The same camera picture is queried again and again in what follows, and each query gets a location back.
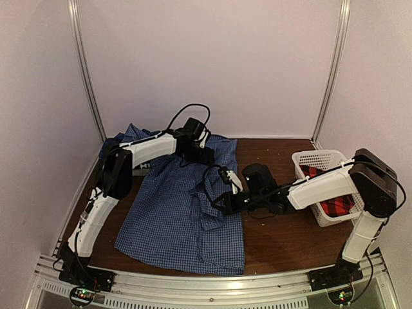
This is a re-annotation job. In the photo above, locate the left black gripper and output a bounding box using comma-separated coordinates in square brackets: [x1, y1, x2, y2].
[182, 143, 216, 167]

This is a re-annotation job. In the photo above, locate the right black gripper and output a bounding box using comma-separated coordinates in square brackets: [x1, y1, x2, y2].
[211, 191, 267, 216]

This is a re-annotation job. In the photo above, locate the blue small-check long sleeve shirt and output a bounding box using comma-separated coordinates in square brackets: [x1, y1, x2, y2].
[115, 135, 245, 276]

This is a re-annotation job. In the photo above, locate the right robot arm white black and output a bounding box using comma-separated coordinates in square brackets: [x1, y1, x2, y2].
[207, 148, 404, 285]

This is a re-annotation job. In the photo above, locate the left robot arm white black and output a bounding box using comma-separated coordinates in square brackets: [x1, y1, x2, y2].
[58, 126, 214, 286]

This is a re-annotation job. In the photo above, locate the white plastic basket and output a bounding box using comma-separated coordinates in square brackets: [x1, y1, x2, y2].
[288, 149, 364, 227]

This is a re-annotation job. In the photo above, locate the black grey printed folded shirt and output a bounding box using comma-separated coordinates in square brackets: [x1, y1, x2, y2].
[132, 163, 152, 176]

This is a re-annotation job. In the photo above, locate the red black plaid shirt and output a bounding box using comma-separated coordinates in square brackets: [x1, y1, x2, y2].
[299, 165, 355, 218]

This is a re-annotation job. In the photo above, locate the dark blue plaid folded shirt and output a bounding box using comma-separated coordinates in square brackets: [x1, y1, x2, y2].
[99, 133, 125, 158]

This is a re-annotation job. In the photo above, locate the right circuit board with leds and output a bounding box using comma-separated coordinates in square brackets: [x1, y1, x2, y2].
[328, 287, 354, 306]

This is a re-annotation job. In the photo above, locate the circuit board with leds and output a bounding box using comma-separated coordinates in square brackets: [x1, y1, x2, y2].
[68, 286, 97, 307]
[328, 287, 354, 306]

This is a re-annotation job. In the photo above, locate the left circuit board with leds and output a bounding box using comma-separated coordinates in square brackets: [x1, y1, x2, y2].
[68, 286, 97, 307]

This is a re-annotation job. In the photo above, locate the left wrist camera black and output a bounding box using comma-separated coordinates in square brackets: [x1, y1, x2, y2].
[183, 117, 205, 140]

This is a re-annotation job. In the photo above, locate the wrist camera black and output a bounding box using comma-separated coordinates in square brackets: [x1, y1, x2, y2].
[183, 117, 205, 140]
[241, 163, 277, 194]

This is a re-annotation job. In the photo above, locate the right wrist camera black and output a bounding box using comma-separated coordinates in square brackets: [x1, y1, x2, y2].
[241, 163, 277, 194]

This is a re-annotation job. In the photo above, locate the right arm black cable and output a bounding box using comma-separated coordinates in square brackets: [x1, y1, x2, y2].
[202, 164, 232, 207]

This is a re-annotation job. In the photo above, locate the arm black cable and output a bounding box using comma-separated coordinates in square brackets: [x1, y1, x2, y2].
[164, 102, 212, 136]
[202, 164, 232, 207]

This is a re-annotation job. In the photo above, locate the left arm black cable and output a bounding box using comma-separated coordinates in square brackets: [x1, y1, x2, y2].
[164, 102, 212, 136]

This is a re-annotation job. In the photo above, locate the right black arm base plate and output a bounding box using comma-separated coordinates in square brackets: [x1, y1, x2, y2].
[308, 266, 363, 292]

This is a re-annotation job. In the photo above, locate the front aluminium rail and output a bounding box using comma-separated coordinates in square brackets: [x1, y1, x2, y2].
[23, 253, 400, 308]

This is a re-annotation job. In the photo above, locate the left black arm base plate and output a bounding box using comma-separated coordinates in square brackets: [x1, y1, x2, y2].
[59, 267, 115, 292]

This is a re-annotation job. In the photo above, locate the left aluminium frame post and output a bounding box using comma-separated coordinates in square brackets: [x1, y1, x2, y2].
[67, 0, 107, 142]

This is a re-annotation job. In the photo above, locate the aluminium frame post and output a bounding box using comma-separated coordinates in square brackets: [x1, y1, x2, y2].
[311, 0, 351, 149]
[67, 0, 107, 142]

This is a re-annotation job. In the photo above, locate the right aluminium frame post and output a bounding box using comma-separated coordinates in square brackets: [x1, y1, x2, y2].
[311, 0, 351, 149]

